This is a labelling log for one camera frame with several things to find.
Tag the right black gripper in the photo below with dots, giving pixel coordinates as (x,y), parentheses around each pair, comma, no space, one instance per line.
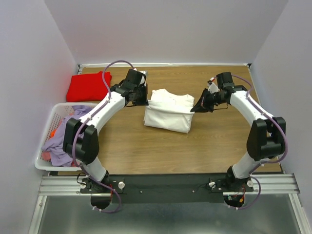
(202,105)

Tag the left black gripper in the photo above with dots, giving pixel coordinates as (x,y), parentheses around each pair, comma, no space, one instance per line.
(144,101)

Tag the white t-shirt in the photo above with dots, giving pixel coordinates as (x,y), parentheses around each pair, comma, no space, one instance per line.
(169,111)

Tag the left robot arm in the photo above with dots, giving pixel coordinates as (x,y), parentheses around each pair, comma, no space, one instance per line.
(81,135)

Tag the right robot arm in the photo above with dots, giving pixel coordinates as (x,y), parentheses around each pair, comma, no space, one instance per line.
(267,136)

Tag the folded red t-shirt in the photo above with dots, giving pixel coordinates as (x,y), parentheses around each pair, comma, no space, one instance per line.
(87,87)

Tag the white plastic laundry basket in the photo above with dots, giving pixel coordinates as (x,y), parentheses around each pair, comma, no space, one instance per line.
(58,112)

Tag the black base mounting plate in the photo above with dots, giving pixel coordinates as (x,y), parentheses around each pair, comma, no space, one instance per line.
(168,188)

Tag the lavender t-shirt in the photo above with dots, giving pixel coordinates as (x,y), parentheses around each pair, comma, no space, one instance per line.
(79,111)

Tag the orange pink garment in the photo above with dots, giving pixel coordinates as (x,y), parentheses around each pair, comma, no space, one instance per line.
(52,150)

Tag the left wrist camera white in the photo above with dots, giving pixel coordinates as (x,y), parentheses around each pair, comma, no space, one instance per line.
(143,78)

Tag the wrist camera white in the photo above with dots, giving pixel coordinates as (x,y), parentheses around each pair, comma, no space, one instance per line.
(212,87)
(143,78)

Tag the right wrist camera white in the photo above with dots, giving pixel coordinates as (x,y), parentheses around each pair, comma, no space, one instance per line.
(212,87)

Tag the aluminium rail frame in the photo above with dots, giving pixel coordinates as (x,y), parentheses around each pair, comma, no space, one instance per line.
(273,207)

